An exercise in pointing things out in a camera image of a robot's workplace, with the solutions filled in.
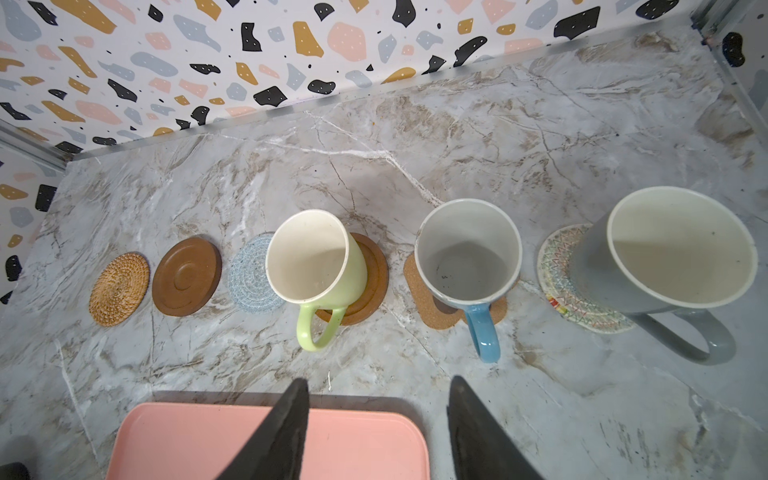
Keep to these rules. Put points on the pink tray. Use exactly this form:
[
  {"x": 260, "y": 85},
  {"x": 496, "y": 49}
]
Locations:
[{"x": 197, "y": 441}]

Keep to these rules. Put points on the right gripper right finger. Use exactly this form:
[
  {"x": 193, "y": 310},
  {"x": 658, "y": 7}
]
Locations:
[{"x": 481, "y": 449}]

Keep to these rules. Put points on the cork paw coaster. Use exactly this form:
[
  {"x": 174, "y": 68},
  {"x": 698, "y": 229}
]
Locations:
[{"x": 433, "y": 313}]

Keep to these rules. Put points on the grey mug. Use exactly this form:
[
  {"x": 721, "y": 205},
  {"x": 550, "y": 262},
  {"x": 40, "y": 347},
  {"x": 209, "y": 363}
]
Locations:
[{"x": 664, "y": 257}]

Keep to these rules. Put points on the light blue woven coaster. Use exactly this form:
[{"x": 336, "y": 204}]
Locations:
[{"x": 248, "y": 284}]

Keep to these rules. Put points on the brown rattan woven coaster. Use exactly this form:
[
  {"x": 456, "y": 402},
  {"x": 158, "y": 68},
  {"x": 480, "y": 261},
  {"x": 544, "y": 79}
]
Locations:
[{"x": 120, "y": 289}]

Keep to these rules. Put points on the multicolour woven coaster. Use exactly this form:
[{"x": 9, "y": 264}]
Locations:
[{"x": 552, "y": 272}]

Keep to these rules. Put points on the green mug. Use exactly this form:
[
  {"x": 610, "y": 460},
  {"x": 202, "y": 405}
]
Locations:
[{"x": 293, "y": 277}]

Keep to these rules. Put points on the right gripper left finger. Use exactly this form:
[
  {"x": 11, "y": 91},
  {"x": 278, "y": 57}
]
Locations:
[{"x": 275, "y": 449}]

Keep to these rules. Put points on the light brown wooden coaster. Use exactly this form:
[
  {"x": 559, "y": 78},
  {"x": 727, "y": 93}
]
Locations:
[{"x": 372, "y": 282}]

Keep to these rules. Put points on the dark brown wooden coaster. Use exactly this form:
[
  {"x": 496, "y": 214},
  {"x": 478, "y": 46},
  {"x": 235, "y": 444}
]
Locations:
[{"x": 186, "y": 277}]

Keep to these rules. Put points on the blue mug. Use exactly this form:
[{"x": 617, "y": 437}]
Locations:
[{"x": 469, "y": 254}]

